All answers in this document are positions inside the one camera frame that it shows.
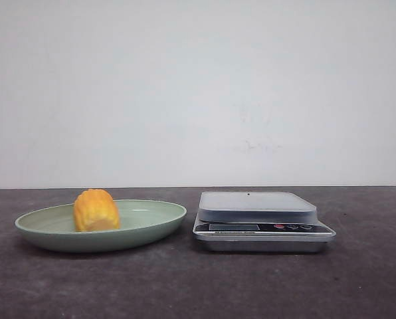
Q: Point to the green oval plate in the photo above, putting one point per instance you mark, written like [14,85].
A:
[142,221]

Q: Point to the yellow corn cob piece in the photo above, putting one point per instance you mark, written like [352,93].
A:
[95,210]

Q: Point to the silver digital kitchen scale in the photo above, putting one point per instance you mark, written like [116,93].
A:
[259,221]

